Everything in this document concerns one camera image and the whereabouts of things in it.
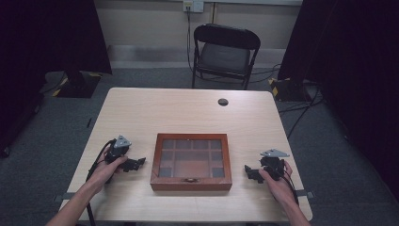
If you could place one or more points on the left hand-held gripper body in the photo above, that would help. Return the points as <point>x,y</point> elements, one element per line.
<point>116,152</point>

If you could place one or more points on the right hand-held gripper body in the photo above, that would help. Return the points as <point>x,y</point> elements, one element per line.
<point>272,163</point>

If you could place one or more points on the person's right hand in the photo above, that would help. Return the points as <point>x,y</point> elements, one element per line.
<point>278,187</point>

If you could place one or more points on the person's left hand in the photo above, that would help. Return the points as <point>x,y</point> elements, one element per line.
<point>106,172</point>

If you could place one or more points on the wooden box with glass lid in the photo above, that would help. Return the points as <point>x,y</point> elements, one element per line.
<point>191,163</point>

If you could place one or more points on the black stand base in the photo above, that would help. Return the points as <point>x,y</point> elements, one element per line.
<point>78,85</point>
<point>290,90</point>

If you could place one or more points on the black folding chair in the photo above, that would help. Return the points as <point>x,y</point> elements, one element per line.
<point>224,56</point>

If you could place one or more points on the dark curtain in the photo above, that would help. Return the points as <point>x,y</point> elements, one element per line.
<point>37,47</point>
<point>354,78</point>

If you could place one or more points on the white wall socket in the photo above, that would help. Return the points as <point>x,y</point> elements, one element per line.
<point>193,5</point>

